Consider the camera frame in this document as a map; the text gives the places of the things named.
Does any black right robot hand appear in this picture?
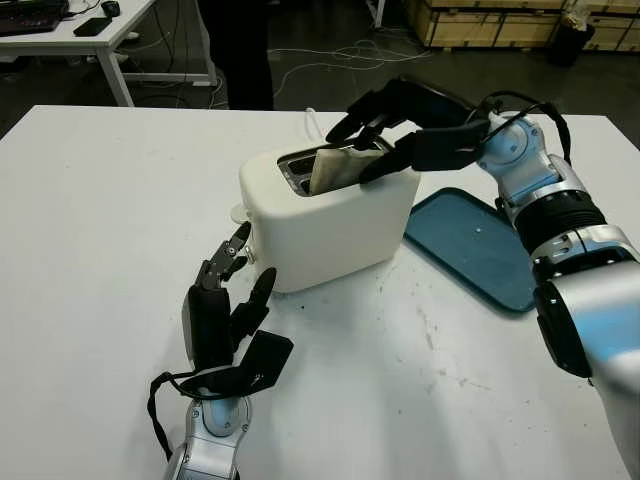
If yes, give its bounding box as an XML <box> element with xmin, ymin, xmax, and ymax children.
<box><xmin>324</xmin><ymin>76</ymin><xmax>484</xmax><ymax>186</ymax></box>

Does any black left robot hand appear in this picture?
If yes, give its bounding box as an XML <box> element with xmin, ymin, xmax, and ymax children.
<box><xmin>180</xmin><ymin>221</ymin><xmax>279</xmax><ymax>374</ymax></box>

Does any white bread slice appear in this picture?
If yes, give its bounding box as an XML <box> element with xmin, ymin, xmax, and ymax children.
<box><xmin>308</xmin><ymin>145</ymin><xmax>387</xmax><ymax>197</ymax></box>

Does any blue plastic tray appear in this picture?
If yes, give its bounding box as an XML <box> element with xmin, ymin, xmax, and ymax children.
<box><xmin>403</xmin><ymin>186</ymin><xmax>539</xmax><ymax>314</ymax></box>

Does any white two-slot toaster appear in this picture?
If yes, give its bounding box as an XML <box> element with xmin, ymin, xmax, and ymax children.
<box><xmin>238</xmin><ymin>135</ymin><xmax>422</xmax><ymax>295</ymax></box>

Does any wooden shipping crate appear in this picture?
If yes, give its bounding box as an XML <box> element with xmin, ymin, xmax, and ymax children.
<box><xmin>402</xmin><ymin>0</ymin><xmax>571</xmax><ymax>51</ymax></box>
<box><xmin>579</xmin><ymin>0</ymin><xmax>640</xmax><ymax>54</ymax></box>

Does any black trash bin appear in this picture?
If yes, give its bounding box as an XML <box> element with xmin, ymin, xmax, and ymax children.
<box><xmin>546</xmin><ymin>12</ymin><xmax>597</xmax><ymax>69</ymax></box>

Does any person in black trousers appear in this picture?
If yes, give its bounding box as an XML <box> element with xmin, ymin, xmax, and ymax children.
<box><xmin>197</xmin><ymin>0</ymin><xmax>277</xmax><ymax>113</ymax></box>

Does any white office desk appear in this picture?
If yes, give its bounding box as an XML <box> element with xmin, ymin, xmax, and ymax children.
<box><xmin>0</xmin><ymin>0</ymin><xmax>219</xmax><ymax>109</ymax></box>

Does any black smartphone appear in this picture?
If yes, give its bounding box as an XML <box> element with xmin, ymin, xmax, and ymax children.
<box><xmin>72</xmin><ymin>17</ymin><xmax>113</xmax><ymax>38</ymax></box>

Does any black laptop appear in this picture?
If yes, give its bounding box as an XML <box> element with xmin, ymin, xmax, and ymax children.
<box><xmin>0</xmin><ymin>0</ymin><xmax>71</xmax><ymax>37</ymax></box>

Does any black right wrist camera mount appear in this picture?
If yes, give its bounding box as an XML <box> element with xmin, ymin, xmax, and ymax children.
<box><xmin>412</xmin><ymin>119</ymin><xmax>494</xmax><ymax>172</ymax></box>

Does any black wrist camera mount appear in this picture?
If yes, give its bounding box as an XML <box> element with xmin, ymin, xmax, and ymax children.
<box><xmin>179</xmin><ymin>328</ymin><xmax>295</xmax><ymax>399</ymax></box>
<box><xmin>412</xmin><ymin>119</ymin><xmax>494</xmax><ymax>172</ymax></box>

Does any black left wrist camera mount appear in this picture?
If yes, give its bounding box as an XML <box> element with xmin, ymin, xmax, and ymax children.
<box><xmin>179</xmin><ymin>328</ymin><xmax>295</xmax><ymax>399</ymax></box>

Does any white cable on floor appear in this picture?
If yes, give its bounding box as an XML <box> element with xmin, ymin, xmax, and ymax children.
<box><xmin>267</xmin><ymin>39</ymin><xmax>437</xmax><ymax>109</ymax></box>

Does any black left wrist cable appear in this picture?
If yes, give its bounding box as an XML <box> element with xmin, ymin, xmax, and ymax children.
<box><xmin>146</xmin><ymin>369</ymin><xmax>201</xmax><ymax>450</ymax></box>

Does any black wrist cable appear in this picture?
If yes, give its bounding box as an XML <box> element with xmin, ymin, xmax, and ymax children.
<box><xmin>469</xmin><ymin>89</ymin><xmax>574</xmax><ymax>166</ymax></box>
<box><xmin>146</xmin><ymin>369</ymin><xmax>201</xmax><ymax>450</ymax></box>

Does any white toaster power cord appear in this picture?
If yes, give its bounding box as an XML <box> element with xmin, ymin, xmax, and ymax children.
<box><xmin>303</xmin><ymin>106</ymin><xmax>324</xmax><ymax>144</ymax></box>

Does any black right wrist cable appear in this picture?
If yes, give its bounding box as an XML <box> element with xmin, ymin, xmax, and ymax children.
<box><xmin>469</xmin><ymin>89</ymin><xmax>574</xmax><ymax>166</ymax></box>

